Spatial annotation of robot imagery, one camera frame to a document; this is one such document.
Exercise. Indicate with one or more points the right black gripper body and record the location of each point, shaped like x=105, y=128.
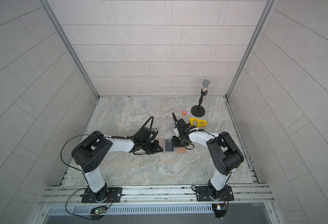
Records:
x=179, y=141

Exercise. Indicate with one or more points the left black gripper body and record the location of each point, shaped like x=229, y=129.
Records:
x=145, y=146

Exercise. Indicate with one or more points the brown leather card holder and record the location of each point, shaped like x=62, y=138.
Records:
x=179, y=150

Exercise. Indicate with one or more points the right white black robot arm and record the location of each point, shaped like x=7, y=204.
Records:
x=225, y=155

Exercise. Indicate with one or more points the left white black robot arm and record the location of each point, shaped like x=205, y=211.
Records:
x=90, y=153

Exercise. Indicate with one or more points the clear acrylic card box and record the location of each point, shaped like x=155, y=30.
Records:
x=173, y=125

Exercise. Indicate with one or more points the yellow triangular plastic piece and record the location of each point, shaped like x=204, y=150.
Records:
x=198, y=122

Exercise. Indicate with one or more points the perforated vent strip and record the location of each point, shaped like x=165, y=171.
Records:
x=134, y=209

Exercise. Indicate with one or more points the left green circuit board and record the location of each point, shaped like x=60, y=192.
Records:
x=98, y=210

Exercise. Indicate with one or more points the right circuit board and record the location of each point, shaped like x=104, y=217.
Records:
x=219, y=210

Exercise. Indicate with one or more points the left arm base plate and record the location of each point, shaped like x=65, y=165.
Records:
x=110, y=195

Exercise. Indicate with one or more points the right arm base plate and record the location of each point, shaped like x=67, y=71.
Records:
x=208, y=193

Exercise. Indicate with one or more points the aluminium mounting rail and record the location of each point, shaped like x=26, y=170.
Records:
x=159, y=194

